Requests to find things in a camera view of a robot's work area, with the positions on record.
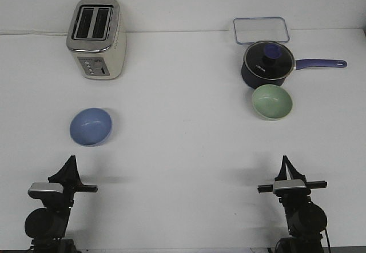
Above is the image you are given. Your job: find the glass pot lid blue knob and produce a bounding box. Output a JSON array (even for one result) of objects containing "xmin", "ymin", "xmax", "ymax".
[{"xmin": 244, "ymin": 41, "xmax": 295, "ymax": 67}]

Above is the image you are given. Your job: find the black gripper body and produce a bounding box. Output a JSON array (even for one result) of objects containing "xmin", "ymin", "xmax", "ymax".
[
  {"xmin": 57, "ymin": 183, "xmax": 98, "ymax": 210},
  {"xmin": 257, "ymin": 180, "xmax": 328, "ymax": 206}
]

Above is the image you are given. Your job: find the clear blue-rimmed container lid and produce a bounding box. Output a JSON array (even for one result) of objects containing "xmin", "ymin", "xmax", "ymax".
[{"xmin": 233, "ymin": 17, "xmax": 290, "ymax": 45}]

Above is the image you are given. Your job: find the white toaster power cable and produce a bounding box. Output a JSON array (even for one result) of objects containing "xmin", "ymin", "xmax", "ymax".
[{"xmin": 0, "ymin": 29, "xmax": 69, "ymax": 37}]

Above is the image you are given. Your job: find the blue bowl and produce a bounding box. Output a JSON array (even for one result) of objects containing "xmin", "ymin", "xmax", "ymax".
[{"xmin": 69, "ymin": 107, "xmax": 113, "ymax": 147}]

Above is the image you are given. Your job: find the dark blue saucepan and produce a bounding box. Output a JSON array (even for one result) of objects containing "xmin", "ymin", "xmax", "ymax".
[{"xmin": 241, "ymin": 59, "xmax": 348, "ymax": 89}]

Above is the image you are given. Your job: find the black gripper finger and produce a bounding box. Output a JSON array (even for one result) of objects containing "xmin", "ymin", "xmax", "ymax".
[
  {"xmin": 48, "ymin": 155, "xmax": 75, "ymax": 185},
  {"xmin": 285, "ymin": 157, "xmax": 307, "ymax": 182},
  {"xmin": 73, "ymin": 155, "xmax": 83, "ymax": 185},
  {"xmin": 274, "ymin": 155, "xmax": 288, "ymax": 181}
]

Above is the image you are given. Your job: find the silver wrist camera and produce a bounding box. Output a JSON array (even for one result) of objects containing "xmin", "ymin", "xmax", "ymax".
[
  {"xmin": 272, "ymin": 179, "xmax": 306, "ymax": 195},
  {"xmin": 27, "ymin": 182, "xmax": 63, "ymax": 199}
]

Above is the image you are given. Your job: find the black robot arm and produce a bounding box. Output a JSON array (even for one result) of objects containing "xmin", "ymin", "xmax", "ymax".
[
  {"xmin": 257, "ymin": 155, "xmax": 328, "ymax": 252},
  {"xmin": 24, "ymin": 155, "xmax": 98, "ymax": 252}
]

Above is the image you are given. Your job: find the silver two-slot toaster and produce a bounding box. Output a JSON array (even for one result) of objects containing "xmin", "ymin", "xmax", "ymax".
[{"xmin": 66, "ymin": 0, "xmax": 127, "ymax": 81}]

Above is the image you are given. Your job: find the green bowl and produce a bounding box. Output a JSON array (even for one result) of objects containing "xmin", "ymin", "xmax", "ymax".
[{"xmin": 251, "ymin": 84, "xmax": 293, "ymax": 121}]

